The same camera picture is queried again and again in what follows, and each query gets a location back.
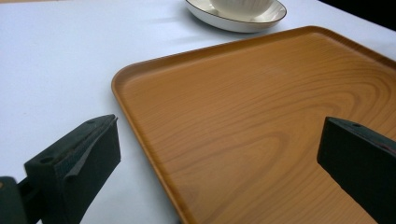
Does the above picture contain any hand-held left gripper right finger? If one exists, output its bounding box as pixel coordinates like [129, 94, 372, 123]
[317, 116, 396, 224]

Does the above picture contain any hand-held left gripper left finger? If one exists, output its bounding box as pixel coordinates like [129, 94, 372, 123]
[23, 113, 121, 224]

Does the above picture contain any wooden tray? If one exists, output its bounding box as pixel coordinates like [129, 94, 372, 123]
[110, 25, 396, 224]

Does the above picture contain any white saucer with dark rim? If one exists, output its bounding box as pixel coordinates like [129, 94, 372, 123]
[184, 0, 288, 34]

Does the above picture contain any white ribbed cup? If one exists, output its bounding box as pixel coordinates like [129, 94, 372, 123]
[208, 0, 276, 19]

